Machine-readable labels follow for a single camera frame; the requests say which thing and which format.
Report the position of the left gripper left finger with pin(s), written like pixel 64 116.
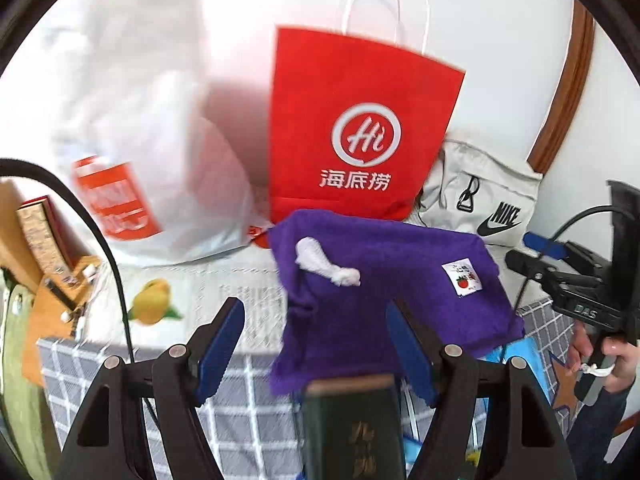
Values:
pixel 108 437

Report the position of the crumpled white tissue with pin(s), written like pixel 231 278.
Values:
pixel 311 258

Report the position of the dark green tea tin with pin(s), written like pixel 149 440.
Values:
pixel 351 429

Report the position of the wooden headboard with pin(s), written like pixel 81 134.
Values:
pixel 46 317

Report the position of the white Miniso plastic bag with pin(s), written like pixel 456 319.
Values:
pixel 159 178

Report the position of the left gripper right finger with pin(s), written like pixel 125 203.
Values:
pixel 522 438

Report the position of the red Haidilao paper bag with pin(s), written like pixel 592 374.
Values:
pixel 355 124

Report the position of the wooden door frame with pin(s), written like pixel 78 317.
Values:
pixel 568 92

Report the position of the grey checked bedspread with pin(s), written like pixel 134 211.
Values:
pixel 250 435

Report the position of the person's right forearm sleeve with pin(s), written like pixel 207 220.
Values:
pixel 591 436

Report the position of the beige Nike bag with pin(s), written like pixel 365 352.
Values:
pixel 477 187

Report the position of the brown patterned box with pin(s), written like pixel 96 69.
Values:
pixel 51 255

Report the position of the person's right hand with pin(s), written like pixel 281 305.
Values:
pixel 626 358

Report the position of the purple towel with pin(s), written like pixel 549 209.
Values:
pixel 448 279

